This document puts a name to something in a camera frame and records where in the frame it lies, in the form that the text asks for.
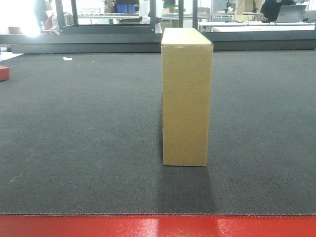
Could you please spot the tall brown cardboard box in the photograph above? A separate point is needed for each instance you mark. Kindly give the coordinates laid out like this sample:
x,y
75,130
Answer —
x,y
186,70

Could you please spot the black conveyor belt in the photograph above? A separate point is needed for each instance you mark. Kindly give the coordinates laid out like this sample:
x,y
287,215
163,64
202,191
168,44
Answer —
x,y
85,137

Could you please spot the red conveyor front edge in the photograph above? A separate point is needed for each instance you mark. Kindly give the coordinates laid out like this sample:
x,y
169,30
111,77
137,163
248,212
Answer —
x,y
157,226

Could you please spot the white paper scrap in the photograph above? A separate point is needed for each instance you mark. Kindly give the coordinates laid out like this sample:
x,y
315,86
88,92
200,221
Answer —
x,y
67,59

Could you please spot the blue storage bin background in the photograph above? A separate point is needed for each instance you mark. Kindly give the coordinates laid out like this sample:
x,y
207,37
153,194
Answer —
x,y
125,8

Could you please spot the white work table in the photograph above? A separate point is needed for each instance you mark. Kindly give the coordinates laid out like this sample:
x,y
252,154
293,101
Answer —
x,y
254,26

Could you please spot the white printed carton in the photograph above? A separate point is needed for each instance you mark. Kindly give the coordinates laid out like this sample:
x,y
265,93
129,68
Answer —
x,y
90,7

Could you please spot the person in black clothes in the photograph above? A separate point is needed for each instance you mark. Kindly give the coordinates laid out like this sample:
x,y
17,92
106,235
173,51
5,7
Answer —
x,y
270,9

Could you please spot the small red box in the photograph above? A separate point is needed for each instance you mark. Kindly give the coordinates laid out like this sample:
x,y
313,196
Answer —
x,y
4,73

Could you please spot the grey laptop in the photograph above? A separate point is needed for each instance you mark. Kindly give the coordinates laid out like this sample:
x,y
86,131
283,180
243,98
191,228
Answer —
x,y
291,13

